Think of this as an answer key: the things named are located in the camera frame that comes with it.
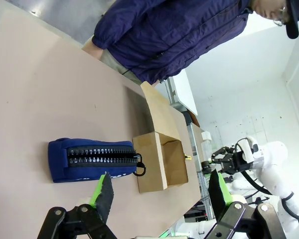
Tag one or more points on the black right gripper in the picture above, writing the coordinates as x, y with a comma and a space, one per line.
240, 161

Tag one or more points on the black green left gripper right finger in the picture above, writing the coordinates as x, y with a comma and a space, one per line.
218, 194

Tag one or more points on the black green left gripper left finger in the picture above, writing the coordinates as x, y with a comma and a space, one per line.
103, 199

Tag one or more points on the brown cardboard box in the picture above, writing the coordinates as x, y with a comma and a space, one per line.
149, 161

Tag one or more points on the person's right forearm navy sleeve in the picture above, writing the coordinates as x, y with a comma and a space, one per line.
109, 32

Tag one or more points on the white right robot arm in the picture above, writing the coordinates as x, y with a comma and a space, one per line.
274, 169

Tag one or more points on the person's right hand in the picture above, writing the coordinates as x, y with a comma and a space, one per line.
92, 49

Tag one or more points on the yellow black utility knife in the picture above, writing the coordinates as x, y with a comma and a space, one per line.
188, 157

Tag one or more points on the navy CAMPUS pencil case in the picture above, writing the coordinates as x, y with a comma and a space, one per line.
57, 161

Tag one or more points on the white side table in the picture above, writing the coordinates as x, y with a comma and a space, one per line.
185, 94

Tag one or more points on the person's navy jacket torso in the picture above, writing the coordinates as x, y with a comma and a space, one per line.
169, 37

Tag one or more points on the person's beige trousers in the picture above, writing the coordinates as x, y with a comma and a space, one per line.
114, 63

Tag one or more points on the clear eyeglasses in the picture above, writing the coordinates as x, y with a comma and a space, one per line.
280, 16

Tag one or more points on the person's head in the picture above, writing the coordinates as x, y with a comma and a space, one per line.
266, 10

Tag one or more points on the black cap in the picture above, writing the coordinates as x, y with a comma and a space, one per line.
295, 17

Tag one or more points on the aluminium frame rail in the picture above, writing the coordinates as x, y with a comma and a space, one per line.
194, 144

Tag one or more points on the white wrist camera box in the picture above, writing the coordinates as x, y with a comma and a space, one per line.
248, 150

